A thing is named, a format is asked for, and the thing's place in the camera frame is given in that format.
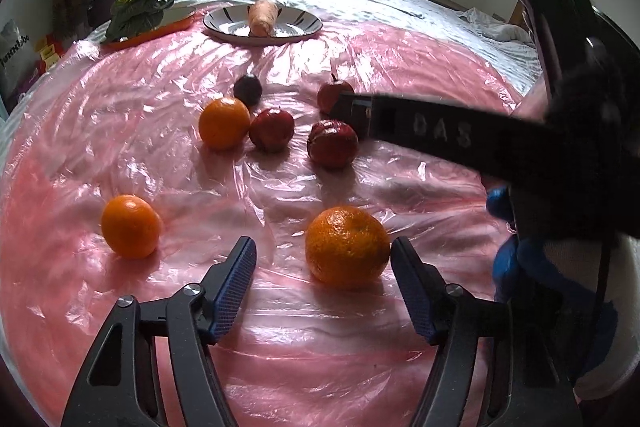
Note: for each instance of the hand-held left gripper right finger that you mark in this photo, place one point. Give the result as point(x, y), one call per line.
point(415, 292)

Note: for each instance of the pink plastic sheet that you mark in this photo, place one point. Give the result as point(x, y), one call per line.
point(200, 187)

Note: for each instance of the dark purple plum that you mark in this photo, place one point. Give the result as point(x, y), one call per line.
point(247, 89)

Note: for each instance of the smooth orange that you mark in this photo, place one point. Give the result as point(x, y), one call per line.
point(131, 225)
point(224, 123)

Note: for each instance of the printed grey bag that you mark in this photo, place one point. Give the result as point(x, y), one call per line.
point(12, 57)

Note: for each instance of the striped round plate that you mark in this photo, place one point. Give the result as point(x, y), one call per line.
point(295, 24)

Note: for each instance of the large bumpy orange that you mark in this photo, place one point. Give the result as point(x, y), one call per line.
point(347, 247)

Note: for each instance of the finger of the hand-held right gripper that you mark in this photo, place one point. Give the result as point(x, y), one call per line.
point(357, 112)

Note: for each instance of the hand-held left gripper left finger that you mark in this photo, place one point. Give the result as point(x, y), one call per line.
point(232, 287)

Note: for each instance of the person's right hand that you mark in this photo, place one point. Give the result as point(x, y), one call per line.
point(520, 262)

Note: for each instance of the green leafy vegetable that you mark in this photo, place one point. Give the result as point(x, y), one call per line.
point(135, 12)

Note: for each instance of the carrot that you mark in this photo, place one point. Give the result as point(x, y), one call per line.
point(262, 17)

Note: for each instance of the crumpled white plastic bag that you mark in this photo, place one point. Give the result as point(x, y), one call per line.
point(492, 24)

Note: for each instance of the orange tray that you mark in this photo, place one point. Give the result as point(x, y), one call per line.
point(175, 24)

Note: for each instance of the red apple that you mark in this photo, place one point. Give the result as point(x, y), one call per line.
point(332, 97)
point(332, 144)
point(271, 129)

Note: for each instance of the red and yellow boxes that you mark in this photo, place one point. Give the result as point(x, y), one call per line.
point(47, 52)

